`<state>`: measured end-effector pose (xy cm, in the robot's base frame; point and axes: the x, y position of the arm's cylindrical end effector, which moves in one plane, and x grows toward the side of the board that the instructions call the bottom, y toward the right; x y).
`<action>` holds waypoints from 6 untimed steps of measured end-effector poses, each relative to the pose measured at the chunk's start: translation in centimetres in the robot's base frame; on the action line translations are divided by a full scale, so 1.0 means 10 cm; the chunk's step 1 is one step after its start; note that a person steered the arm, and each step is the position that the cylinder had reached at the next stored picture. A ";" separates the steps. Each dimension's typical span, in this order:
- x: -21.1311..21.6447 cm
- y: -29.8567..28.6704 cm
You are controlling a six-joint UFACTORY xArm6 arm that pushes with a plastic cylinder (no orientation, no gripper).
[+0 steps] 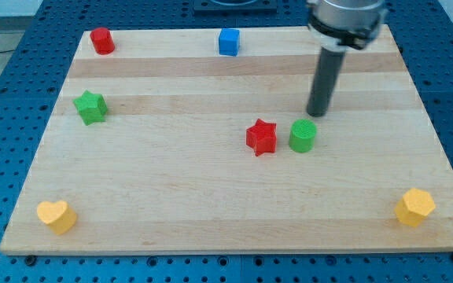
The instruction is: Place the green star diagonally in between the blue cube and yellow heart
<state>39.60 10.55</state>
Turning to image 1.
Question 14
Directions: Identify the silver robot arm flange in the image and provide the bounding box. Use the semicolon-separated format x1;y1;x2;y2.
307;0;388;52

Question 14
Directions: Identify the red star block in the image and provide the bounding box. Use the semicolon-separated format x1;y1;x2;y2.
245;119;277;156

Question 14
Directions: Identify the blue cube block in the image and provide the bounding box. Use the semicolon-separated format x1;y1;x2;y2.
218;28;240;57

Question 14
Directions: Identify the green star block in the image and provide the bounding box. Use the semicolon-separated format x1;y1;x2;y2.
73;90;108;126

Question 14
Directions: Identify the yellow heart block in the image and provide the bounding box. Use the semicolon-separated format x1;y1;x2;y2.
36;200;78;235

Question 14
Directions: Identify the wooden board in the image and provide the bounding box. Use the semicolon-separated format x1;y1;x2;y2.
0;27;453;255

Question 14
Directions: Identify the green cylinder block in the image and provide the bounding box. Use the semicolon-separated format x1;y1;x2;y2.
289;119;317;153

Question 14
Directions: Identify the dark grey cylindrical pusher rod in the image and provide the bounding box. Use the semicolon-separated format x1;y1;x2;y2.
307;47;345;117

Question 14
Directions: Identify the red cylinder block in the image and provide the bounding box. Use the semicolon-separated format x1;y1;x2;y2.
90;27;115;55

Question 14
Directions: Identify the yellow hexagon block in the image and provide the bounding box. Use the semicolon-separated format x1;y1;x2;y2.
394;188;436;227

